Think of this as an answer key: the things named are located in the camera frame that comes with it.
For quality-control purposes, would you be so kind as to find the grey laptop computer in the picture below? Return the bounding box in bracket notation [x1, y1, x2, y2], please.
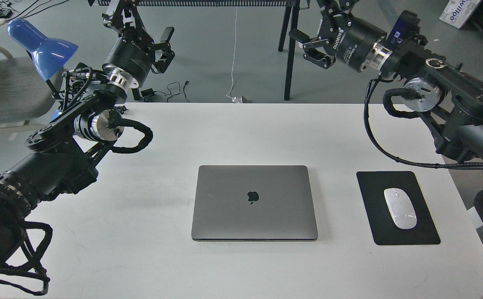
[191, 165, 319, 242]

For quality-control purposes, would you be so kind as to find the white hanging cable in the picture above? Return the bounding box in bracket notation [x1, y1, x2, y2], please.
[226, 7, 251, 104]

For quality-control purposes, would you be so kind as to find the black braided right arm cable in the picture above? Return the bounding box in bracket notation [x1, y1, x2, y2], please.
[364, 78, 483, 171]

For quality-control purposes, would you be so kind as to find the black power adapter with cable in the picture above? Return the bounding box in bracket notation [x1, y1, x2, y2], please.
[139, 80, 191, 103]

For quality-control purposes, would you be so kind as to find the black mouse pad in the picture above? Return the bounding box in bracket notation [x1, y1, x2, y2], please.
[356, 172, 441, 245]

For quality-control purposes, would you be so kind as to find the black metal rack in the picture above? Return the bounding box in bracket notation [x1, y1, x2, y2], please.
[98, 0, 301, 101]

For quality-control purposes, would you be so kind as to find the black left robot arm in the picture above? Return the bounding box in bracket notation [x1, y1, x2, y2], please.
[0, 0, 175, 296]

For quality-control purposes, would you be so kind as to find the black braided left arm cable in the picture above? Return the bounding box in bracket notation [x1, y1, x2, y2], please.
[0, 221, 53, 296]

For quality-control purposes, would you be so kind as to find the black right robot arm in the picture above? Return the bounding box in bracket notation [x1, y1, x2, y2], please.
[289, 0, 483, 170]

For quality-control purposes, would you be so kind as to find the white computer mouse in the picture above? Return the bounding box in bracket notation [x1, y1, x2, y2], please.
[384, 188, 417, 230]

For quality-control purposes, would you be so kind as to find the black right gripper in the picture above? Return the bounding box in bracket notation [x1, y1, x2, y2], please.
[289, 0, 387, 73]

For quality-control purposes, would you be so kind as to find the white cardboard box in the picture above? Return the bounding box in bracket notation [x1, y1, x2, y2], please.
[439, 0, 482, 29]

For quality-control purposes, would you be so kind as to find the blue desk lamp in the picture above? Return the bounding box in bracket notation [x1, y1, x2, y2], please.
[7, 19, 79, 118]

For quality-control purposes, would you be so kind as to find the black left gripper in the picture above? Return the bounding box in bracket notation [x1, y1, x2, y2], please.
[101, 0, 175, 88]

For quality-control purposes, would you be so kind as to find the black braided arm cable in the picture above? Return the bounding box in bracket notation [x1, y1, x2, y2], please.
[364, 78, 483, 171]
[0, 221, 53, 296]

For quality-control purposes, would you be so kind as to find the grey chair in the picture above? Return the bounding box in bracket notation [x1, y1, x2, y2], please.
[0, 46, 63, 134]

